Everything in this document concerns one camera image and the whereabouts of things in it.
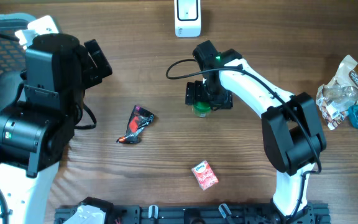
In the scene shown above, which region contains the green lid glass jar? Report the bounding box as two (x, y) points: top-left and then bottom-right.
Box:
(192, 101), (212, 118)

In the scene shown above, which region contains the black red snack packet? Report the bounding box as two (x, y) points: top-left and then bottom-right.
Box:
(116, 105), (154, 144)

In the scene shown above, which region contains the red tissue packet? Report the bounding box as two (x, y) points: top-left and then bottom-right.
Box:
(191, 161), (219, 190)

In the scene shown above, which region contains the beige clear food pouch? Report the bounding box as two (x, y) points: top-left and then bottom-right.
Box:
(316, 55), (358, 130)

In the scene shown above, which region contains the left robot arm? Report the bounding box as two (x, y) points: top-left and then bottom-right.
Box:
(0, 33), (112, 223)

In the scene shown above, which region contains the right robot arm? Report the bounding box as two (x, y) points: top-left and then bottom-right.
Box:
(185, 40), (326, 223)

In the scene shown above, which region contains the white barcode scanner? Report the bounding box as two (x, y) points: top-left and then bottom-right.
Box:
(174, 0), (201, 38)

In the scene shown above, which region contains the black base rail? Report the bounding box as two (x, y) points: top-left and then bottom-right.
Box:
(54, 202), (331, 224)

